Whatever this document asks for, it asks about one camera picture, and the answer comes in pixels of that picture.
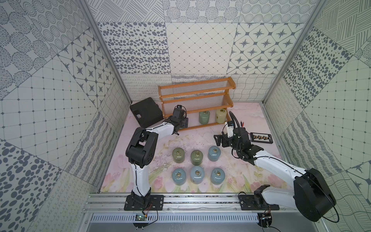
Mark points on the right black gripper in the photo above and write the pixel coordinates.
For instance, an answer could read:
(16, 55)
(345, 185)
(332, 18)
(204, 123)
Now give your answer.
(224, 138)

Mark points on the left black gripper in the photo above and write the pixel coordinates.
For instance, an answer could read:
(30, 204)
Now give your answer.
(183, 122)

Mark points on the blue canister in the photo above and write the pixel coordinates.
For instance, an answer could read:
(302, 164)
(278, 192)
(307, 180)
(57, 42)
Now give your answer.
(214, 153)
(217, 176)
(179, 176)
(197, 174)

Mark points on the green canister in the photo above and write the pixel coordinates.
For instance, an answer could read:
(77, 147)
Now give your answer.
(204, 117)
(178, 155)
(196, 157)

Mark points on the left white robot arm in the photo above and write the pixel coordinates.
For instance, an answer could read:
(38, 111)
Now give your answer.
(141, 150)

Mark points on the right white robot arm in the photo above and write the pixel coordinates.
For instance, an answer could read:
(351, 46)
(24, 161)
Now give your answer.
(309, 192)

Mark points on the wooden three-tier shelf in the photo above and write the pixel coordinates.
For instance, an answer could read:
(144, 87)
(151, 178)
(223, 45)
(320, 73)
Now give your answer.
(195, 97)

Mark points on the pale yellow canister bottom right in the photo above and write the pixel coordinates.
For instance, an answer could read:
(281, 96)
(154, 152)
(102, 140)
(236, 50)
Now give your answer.
(220, 116)

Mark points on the black terminal board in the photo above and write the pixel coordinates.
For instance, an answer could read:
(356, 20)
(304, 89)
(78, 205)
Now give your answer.
(261, 138)

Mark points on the floral pink table mat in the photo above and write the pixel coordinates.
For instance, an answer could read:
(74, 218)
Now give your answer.
(240, 175)

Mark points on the black plastic case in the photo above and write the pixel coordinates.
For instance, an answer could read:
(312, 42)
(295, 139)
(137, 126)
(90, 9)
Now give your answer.
(146, 112)

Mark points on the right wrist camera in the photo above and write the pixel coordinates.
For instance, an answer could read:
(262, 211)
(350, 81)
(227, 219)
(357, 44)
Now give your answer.
(232, 124)

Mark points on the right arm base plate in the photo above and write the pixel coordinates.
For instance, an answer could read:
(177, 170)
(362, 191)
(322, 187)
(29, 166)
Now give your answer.
(251, 202)

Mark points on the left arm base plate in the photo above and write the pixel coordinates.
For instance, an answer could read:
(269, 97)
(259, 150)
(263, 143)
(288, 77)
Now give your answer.
(149, 202)

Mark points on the aluminium mounting rail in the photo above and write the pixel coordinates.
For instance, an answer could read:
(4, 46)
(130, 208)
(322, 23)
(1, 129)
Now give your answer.
(115, 202)

